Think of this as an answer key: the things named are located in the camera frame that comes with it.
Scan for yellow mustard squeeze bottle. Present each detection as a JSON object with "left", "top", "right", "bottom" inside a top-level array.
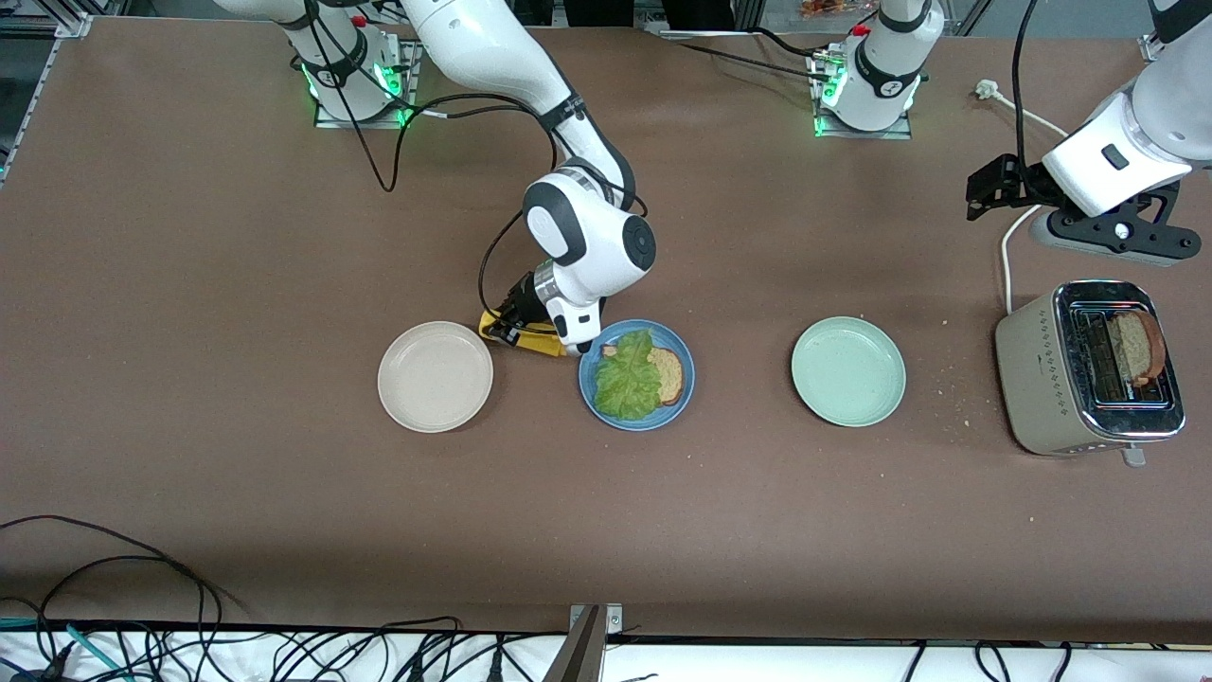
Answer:
[{"left": 478, "top": 308, "right": 569, "bottom": 359}]

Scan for green lettuce leaf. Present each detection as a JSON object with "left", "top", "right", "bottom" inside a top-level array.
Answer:
[{"left": 594, "top": 329, "right": 664, "bottom": 422}]

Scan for brown toast slice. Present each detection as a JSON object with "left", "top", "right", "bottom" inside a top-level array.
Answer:
[
  {"left": 1108, "top": 310, "right": 1167, "bottom": 387},
  {"left": 602, "top": 343, "right": 686, "bottom": 408}
]

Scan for beige round plate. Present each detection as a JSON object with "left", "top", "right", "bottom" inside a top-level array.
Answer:
[{"left": 377, "top": 321, "right": 494, "bottom": 434}]

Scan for blue round plate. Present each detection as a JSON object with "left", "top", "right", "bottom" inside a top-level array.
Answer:
[{"left": 579, "top": 319, "right": 696, "bottom": 432}]

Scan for mint green round plate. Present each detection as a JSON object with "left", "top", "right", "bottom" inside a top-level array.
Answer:
[{"left": 791, "top": 316, "right": 907, "bottom": 428}]

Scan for beige chrome toaster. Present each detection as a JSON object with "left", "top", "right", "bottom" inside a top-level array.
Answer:
[{"left": 994, "top": 279, "right": 1186, "bottom": 468}]

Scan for white toaster power cable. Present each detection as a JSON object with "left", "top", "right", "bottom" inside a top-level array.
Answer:
[{"left": 975, "top": 80, "right": 1071, "bottom": 315}]

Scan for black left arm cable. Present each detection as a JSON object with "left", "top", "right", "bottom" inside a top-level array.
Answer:
[{"left": 1011, "top": 0, "right": 1038, "bottom": 164}]

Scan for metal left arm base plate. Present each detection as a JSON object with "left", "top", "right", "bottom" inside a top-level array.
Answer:
[{"left": 812, "top": 52, "right": 915, "bottom": 140}]

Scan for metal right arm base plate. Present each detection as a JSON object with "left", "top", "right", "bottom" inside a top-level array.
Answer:
[{"left": 314, "top": 40, "right": 419, "bottom": 130}]

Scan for black base cable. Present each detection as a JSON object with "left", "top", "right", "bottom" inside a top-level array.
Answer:
[{"left": 677, "top": 42, "right": 834, "bottom": 82}]

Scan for metal table edge bracket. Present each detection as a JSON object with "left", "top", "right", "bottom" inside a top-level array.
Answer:
[{"left": 544, "top": 603, "right": 624, "bottom": 682}]

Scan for black floor cable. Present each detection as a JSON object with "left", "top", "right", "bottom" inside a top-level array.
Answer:
[{"left": 0, "top": 515, "right": 223, "bottom": 682}]

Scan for teal floor cable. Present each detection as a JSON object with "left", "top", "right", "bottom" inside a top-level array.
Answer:
[{"left": 0, "top": 616, "right": 129, "bottom": 682}]

